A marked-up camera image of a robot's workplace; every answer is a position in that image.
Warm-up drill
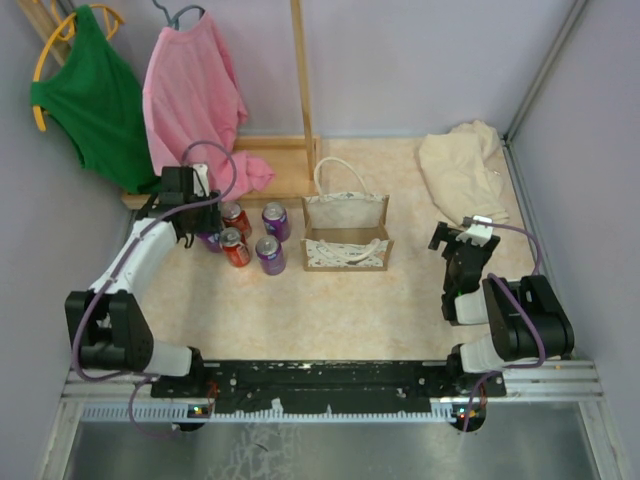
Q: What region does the red can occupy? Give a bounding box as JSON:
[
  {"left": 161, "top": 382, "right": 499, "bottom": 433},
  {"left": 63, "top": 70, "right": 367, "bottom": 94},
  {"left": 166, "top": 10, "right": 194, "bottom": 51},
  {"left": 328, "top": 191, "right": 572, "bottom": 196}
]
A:
[
  {"left": 219, "top": 227, "right": 251, "bottom": 268},
  {"left": 221, "top": 201, "right": 252, "bottom": 238}
]

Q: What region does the purple soda can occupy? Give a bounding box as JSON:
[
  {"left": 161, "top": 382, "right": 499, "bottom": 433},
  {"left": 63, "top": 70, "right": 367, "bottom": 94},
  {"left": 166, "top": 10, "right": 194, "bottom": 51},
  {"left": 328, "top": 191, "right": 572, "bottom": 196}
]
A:
[{"left": 262, "top": 202, "right": 291, "bottom": 242}]

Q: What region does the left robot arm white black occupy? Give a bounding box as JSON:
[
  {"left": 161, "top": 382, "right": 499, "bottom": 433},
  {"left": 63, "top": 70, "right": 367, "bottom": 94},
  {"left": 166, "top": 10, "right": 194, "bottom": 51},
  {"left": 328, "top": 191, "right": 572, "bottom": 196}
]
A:
[{"left": 64, "top": 164, "right": 220, "bottom": 397}]

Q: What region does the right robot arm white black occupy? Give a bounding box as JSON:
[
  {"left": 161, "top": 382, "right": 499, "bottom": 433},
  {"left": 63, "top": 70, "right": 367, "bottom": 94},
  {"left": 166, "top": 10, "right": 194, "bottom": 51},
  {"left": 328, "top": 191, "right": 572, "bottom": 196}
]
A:
[{"left": 429, "top": 216, "right": 575, "bottom": 396}]

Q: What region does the canvas tote bag patterned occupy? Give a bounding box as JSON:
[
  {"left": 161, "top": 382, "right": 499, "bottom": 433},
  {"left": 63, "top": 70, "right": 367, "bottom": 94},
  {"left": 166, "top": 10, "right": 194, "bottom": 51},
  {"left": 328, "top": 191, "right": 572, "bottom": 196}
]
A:
[{"left": 300, "top": 156, "right": 394, "bottom": 272}]

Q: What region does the cream folded cloth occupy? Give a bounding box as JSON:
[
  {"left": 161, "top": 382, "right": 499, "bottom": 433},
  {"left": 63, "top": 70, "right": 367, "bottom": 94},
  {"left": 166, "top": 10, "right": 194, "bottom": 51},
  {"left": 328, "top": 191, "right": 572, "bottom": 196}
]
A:
[{"left": 417, "top": 120, "right": 509, "bottom": 226}]

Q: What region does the pink shirt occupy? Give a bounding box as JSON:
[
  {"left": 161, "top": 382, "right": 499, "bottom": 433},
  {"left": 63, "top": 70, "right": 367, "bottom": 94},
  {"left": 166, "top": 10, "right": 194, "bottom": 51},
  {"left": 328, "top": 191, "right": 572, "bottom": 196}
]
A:
[{"left": 142, "top": 13, "right": 275, "bottom": 200}]

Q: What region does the wooden clothes rack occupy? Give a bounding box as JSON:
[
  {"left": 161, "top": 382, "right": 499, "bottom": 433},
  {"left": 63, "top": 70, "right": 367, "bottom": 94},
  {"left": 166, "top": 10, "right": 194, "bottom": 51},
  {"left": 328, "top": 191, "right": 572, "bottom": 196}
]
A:
[{"left": 17, "top": 0, "right": 321, "bottom": 204}]

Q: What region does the green tank top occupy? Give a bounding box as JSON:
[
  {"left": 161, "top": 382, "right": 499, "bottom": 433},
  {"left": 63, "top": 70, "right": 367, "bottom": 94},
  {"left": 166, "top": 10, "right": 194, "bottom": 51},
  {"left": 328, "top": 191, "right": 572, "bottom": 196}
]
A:
[{"left": 30, "top": 4, "right": 160, "bottom": 194}]

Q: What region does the grey clothes hanger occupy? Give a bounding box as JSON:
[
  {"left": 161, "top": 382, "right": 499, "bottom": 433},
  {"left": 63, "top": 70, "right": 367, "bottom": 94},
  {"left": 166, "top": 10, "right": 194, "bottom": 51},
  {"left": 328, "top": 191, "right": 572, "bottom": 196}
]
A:
[{"left": 152, "top": 0, "right": 206, "bottom": 30}]

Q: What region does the yellow clothes hanger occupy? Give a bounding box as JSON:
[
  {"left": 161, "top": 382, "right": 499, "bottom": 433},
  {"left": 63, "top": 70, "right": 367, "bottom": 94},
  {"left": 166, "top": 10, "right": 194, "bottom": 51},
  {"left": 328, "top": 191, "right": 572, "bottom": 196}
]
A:
[{"left": 32, "top": 1, "right": 125, "bottom": 132}]

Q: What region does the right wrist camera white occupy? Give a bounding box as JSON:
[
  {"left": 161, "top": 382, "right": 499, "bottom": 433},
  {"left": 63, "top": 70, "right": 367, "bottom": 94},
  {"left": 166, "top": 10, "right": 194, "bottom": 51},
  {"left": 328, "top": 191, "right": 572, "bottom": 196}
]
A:
[{"left": 462, "top": 216, "right": 494, "bottom": 241}]

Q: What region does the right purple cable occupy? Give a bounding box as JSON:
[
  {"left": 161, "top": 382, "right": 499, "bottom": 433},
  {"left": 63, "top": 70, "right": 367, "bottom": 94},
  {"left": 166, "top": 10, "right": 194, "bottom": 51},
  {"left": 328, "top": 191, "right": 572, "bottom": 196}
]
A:
[{"left": 462, "top": 222, "right": 547, "bottom": 434}]

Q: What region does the purple cable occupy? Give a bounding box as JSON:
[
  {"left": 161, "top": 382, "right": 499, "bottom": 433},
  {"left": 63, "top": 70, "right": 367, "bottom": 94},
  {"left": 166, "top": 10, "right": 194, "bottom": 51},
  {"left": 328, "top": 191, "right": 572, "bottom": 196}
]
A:
[
  {"left": 462, "top": 222, "right": 547, "bottom": 434},
  {"left": 72, "top": 141, "right": 239, "bottom": 440}
]

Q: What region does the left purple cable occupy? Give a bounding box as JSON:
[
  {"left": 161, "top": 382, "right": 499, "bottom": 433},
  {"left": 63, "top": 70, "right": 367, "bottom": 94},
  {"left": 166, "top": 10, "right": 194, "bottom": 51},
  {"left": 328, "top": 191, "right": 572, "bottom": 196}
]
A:
[{"left": 72, "top": 141, "right": 239, "bottom": 440}]

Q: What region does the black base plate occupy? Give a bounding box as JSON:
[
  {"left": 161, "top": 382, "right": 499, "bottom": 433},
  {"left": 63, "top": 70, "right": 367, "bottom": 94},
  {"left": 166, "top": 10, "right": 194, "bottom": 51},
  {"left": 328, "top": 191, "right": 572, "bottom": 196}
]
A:
[{"left": 151, "top": 360, "right": 481, "bottom": 414}]

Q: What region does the aluminium frame rail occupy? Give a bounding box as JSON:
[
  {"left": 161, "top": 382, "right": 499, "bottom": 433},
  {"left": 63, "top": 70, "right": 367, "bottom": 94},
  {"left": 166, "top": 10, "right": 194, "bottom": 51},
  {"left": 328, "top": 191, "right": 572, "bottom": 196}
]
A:
[{"left": 61, "top": 360, "right": 603, "bottom": 431}]

